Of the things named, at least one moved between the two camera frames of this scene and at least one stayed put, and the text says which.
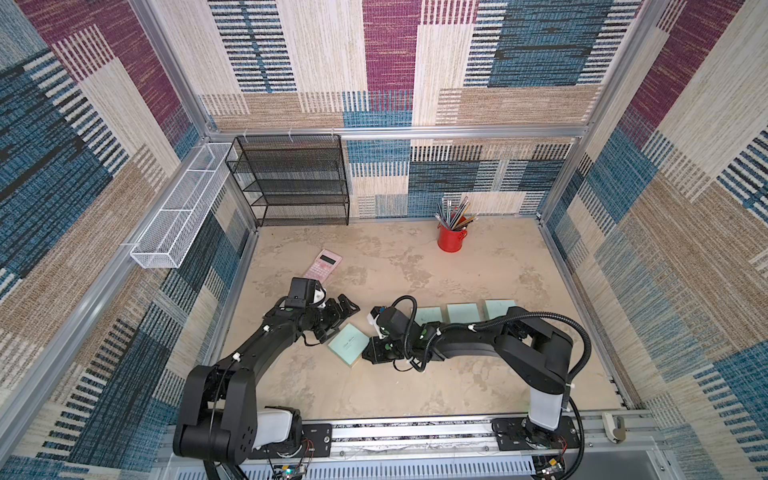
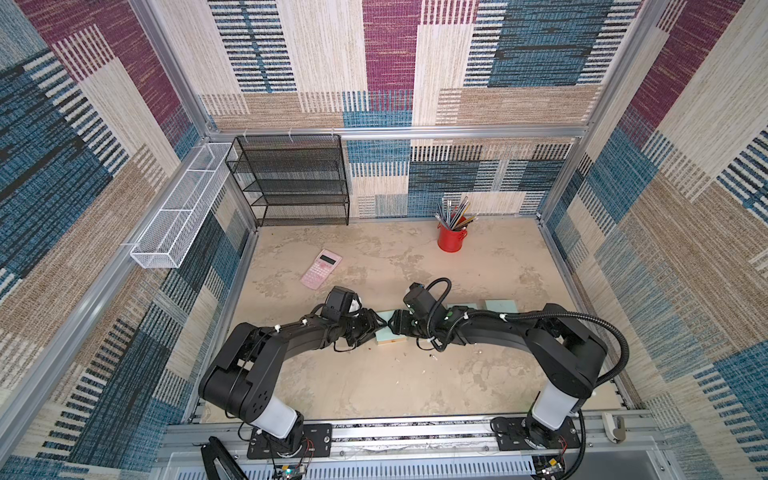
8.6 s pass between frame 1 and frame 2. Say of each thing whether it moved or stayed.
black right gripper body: moved
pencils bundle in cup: stayed
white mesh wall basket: stayed
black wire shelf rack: stayed
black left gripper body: moved
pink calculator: stayed
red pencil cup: stayed
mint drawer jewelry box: stayed
